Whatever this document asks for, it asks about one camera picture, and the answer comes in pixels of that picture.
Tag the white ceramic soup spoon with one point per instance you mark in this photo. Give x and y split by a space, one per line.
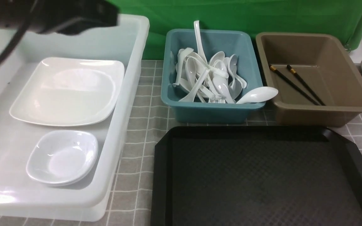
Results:
190 97

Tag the black chopstick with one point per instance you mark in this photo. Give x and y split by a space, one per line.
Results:
308 88
291 84

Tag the upright white spoon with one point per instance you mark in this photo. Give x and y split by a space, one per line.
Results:
200 50

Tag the large white square plate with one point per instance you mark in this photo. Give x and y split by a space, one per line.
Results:
65 92

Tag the small white dish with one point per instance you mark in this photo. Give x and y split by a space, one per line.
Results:
69 180

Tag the green backdrop cloth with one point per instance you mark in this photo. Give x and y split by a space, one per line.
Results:
339 18

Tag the teal plastic bin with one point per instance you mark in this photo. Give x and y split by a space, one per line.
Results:
230 42

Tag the large white plastic tub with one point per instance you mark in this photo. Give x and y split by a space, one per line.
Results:
87 199

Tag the pile of white spoons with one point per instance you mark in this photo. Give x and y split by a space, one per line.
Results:
220 81

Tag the white spoon on bin edge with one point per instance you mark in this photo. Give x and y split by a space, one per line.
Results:
257 95

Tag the brown plastic bin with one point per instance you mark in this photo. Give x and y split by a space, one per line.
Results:
324 64

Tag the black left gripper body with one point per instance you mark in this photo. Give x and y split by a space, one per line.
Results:
67 17

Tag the small white bowl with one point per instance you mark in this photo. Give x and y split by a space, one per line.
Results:
68 152

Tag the black serving tray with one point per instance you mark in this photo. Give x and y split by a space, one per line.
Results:
256 176

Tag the grey checked tablecloth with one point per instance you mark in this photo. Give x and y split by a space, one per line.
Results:
130 198

